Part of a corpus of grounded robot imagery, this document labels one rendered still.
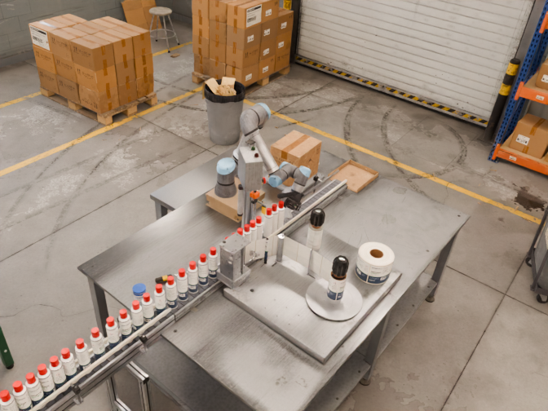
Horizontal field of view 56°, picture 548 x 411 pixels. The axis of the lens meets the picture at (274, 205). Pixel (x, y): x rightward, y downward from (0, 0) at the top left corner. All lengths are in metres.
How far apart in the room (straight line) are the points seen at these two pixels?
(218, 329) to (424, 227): 1.59
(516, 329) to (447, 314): 0.51
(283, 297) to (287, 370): 0.43
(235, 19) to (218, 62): 0.65
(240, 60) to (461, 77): 2.73
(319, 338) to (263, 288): 0.43
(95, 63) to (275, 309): 3.94
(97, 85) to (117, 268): 3.32
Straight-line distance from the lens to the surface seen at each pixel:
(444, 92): 7.09
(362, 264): 2.95
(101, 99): 6.18
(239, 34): 6.59
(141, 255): 3.17
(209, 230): 3.31
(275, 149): 3.62
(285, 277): 2.95
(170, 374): 3.34
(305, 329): 2.71
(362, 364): 3.47
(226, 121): 5.65
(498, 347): 4.20
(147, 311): 2.63
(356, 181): 3.89
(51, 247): 4.65
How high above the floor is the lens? 2.95
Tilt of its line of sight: 37 degrees down
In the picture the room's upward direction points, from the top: 5 degrees clockwise
